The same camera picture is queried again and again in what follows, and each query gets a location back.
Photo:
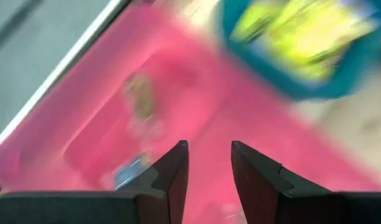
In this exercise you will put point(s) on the teal clear-wrapped candy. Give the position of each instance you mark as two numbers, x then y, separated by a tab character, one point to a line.
131	171

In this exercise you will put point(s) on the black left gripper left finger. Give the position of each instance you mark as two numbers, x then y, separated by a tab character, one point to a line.
84	208

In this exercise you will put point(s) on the pink plastic bin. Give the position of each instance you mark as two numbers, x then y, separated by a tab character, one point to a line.
224	109

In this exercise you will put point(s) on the blue plastic bin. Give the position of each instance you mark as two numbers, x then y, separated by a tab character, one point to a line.
318	91

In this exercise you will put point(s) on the yellow sour candy pack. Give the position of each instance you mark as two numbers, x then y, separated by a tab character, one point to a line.
252	21
318	40

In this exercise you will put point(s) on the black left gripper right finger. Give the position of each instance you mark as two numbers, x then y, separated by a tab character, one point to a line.
302	205

